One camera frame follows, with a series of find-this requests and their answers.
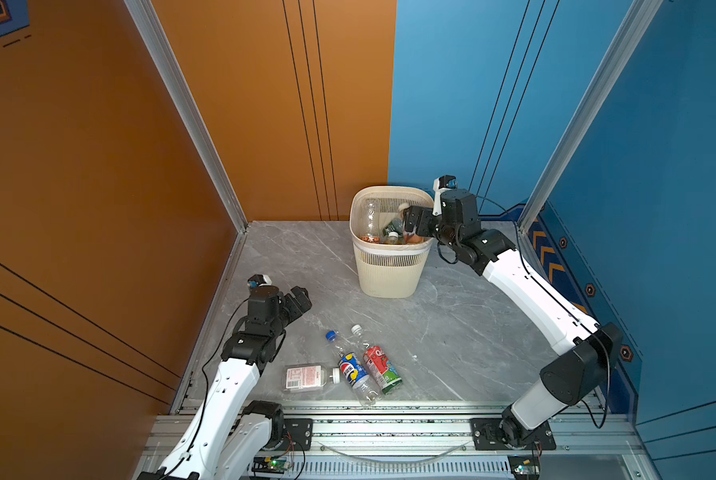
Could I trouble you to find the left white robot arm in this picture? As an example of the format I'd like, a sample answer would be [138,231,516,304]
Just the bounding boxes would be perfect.
[138,284,312,479]

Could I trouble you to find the aluminium corner post left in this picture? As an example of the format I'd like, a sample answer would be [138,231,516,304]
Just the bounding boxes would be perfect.
[124,0,249,234]

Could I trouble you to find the cream plastic waste bin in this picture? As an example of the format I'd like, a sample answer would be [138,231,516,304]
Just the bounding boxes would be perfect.
[350,186,433,299]

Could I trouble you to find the green circuit board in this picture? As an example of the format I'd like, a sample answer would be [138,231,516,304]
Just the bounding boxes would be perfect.
[508,456,541,480]
[251,457,291,475]

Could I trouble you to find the aluminium corner post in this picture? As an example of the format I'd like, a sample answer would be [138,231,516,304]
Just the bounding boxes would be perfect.
[124,0,249,234]
[517,0,663,234]

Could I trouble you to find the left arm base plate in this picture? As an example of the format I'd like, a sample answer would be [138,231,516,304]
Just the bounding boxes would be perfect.
[272,417,314,451]

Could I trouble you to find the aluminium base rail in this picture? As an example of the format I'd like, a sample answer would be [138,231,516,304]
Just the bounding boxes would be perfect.
[244,396,660,479]

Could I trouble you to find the pepsi bottle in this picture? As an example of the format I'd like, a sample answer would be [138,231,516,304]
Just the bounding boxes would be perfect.
[325,330,379,406]

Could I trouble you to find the left green circuit board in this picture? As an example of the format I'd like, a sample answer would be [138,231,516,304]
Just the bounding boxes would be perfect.
[251,457,291,475]

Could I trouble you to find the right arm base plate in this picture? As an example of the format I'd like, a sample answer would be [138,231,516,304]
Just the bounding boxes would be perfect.
[470,418,557,451]

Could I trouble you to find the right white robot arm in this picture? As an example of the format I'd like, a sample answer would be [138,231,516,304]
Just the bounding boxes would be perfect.
[400,187,623,449]

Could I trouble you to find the right green circuit board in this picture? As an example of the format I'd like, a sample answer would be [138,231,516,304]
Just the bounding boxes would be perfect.
[508,456,541,480]

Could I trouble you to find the small cup pink label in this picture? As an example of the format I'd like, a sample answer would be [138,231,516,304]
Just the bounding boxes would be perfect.
[398,202,410,220]

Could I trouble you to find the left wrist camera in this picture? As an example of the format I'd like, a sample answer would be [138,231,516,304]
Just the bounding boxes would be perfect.
[247,274,273,292]

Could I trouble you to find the large clear bottle red cap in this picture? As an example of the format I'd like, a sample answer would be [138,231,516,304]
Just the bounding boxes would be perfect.
[361,197,382,243]

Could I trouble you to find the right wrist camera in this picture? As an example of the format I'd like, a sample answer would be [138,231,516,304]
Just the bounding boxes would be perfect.
[433,175,458,216]

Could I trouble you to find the red green label bottle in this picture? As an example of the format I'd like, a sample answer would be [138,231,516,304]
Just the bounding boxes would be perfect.
[351,324,403,395]

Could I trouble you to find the clear bottle green label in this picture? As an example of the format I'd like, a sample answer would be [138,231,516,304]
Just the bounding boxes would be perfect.
[382,218,405,245]

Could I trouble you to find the aluminium corner post right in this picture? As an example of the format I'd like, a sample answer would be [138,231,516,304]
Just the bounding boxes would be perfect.
[517,0,663,234]

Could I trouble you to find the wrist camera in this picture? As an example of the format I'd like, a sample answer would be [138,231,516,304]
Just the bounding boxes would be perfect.
[433,175,458,216]
[247,274,273,292]

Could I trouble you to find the bottle pink label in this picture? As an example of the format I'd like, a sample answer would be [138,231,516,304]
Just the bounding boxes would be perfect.
[284,364,341,393]

